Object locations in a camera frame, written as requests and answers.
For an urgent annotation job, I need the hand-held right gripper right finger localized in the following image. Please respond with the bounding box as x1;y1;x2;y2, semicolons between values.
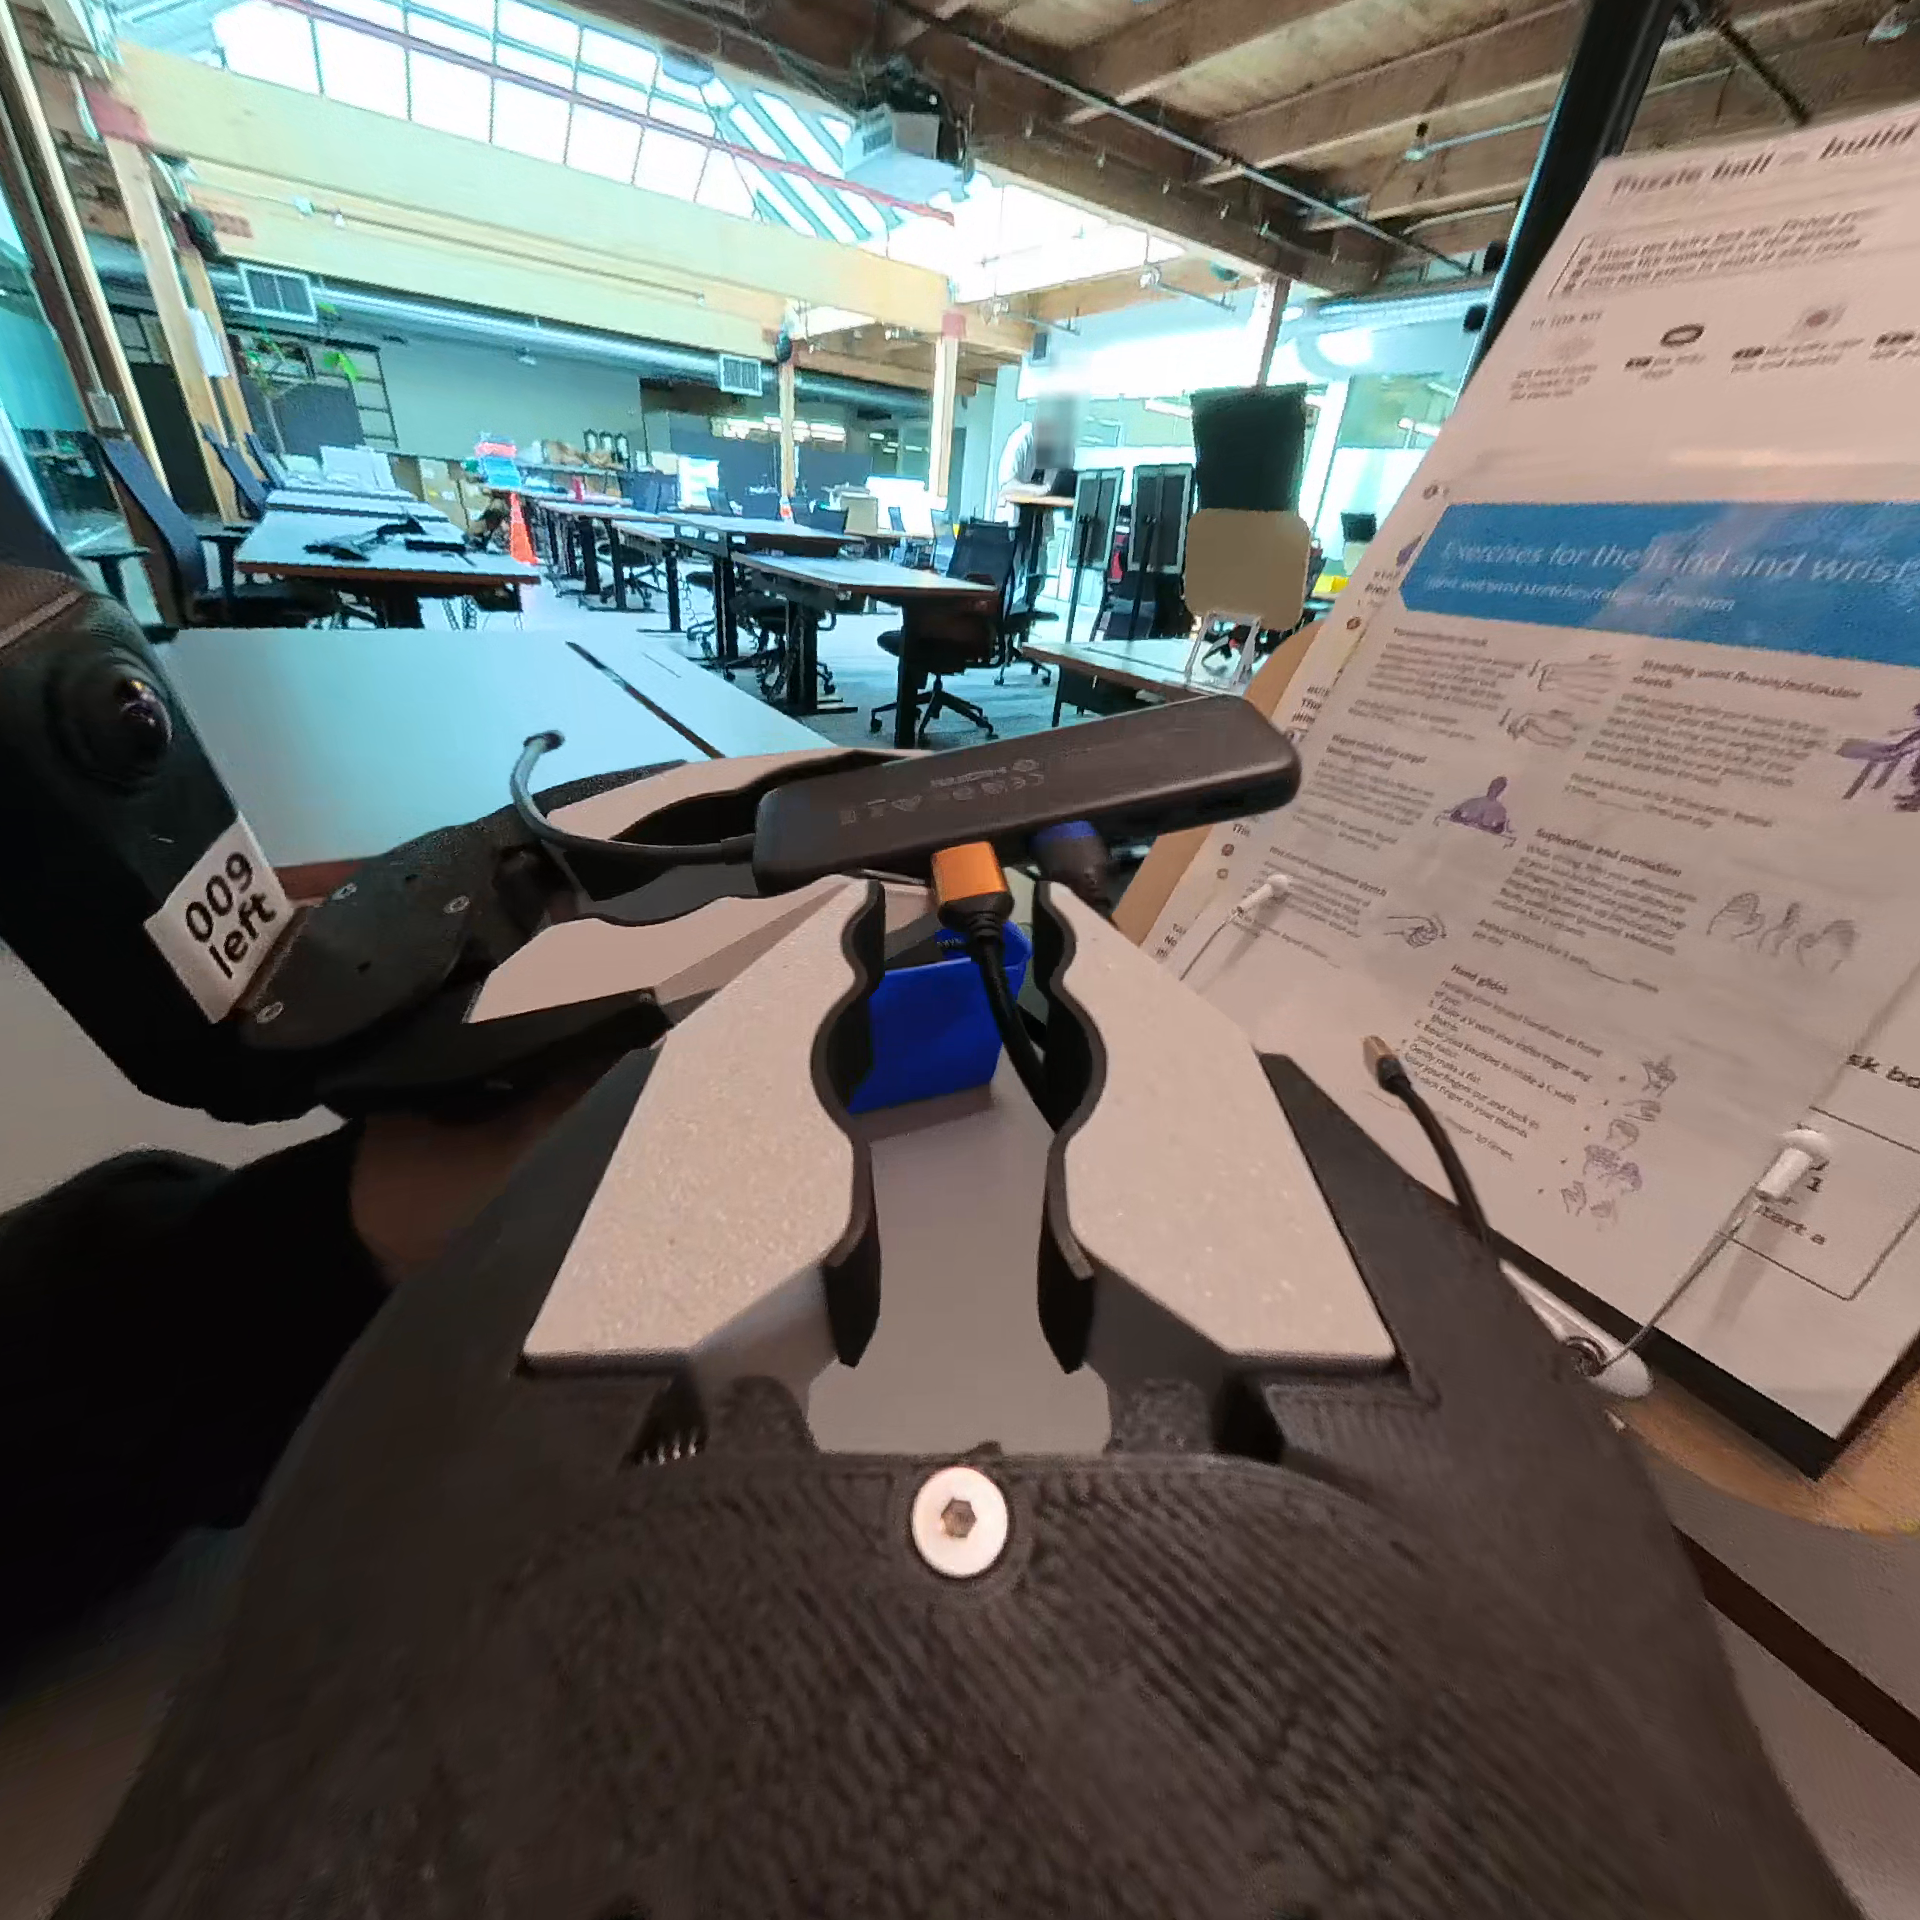
1032;880;1404;1377

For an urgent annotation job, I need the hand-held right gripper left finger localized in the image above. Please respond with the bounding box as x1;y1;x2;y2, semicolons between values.
514;880;889;1377

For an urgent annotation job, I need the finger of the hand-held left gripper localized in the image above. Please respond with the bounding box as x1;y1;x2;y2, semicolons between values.
469;880;879;1051
545;751;907;921

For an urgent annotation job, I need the blue plastic bin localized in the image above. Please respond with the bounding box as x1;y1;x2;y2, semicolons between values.
844;912;1040;1114

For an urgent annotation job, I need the black cable orange plug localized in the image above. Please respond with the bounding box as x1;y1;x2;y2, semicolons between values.
926;839;1059;1137

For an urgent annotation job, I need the dark grey usb hub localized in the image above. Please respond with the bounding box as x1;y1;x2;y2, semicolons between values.
751;695;1300;896

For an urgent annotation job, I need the person's left forearm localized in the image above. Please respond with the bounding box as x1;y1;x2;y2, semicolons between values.
0;1106;597;1678

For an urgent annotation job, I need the black office chair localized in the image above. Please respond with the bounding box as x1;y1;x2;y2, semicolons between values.
98;434;244;628
876;519;1040;751

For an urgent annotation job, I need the long wooden desk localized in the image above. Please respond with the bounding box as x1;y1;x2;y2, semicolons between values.
232;519;545;628
735;558;997;710

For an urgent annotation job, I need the printed instruction sheet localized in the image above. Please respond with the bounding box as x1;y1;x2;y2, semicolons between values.
1143;109;1920;1448

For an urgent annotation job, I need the instruction sheet on stand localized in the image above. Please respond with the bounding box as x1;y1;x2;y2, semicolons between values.
1113;617;1920;1532

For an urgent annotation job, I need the grey ceiling unit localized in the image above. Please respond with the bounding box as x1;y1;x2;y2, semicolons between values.
844;105;962;169

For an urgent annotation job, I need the black floor lamp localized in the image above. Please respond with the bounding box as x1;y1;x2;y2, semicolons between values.
1476;0;1676;291

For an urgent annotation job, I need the thin black audio cable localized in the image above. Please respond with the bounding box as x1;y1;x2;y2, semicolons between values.
1360;1030;1500;1259

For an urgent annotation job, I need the black cable blue plug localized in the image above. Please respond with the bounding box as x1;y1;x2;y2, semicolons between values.
1026;817;1118;921

